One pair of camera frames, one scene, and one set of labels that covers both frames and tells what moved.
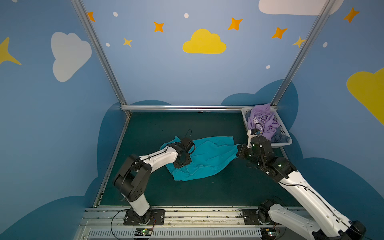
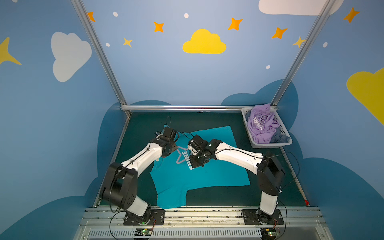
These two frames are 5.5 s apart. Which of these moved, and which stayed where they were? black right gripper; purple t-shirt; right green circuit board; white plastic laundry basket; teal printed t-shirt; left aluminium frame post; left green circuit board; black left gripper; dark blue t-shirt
Moved: black right gripper; teal printed t-shirt; black left gripper
Stayed: left green circuit board; dark blue t-shirt; left aluminium frame post; right green circuit board; white plastic laundry basket; purple t-shirt
